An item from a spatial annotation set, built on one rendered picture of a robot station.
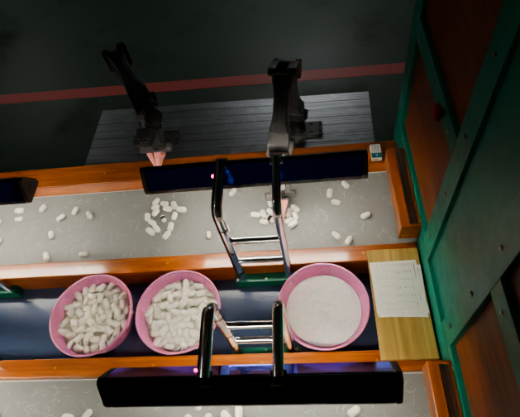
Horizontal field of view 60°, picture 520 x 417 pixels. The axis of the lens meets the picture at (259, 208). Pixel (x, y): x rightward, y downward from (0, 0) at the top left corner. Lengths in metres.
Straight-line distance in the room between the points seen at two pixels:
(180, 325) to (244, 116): 0.95
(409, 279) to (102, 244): 1.02
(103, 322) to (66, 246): 0.33
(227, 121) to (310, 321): 0.97
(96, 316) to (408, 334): 0.95
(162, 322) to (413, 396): 0.74
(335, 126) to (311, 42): 1.60
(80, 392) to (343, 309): 0.80
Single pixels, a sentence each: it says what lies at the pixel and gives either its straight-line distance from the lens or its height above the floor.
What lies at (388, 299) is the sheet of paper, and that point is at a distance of 1.35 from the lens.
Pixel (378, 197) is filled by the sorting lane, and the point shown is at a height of 0.74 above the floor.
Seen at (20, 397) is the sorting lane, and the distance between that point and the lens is 1.58.
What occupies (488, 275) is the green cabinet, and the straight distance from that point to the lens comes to 0.92.
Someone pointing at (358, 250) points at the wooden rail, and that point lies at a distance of 1.43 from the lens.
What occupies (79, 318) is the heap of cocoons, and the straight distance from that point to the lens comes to 1.59.
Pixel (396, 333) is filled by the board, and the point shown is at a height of 0.78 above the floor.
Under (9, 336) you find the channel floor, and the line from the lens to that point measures 1.76.
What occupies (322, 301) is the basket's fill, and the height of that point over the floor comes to 0.74.
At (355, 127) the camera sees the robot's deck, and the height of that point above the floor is 0.67.
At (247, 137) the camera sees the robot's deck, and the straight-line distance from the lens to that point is 1.87.
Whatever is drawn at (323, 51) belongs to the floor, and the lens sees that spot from 3.31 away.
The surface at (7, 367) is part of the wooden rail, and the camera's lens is 1.61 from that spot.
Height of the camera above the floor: 2.03
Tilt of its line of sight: 56 degrees down
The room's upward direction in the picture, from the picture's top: 14 degrees counter-clockwise
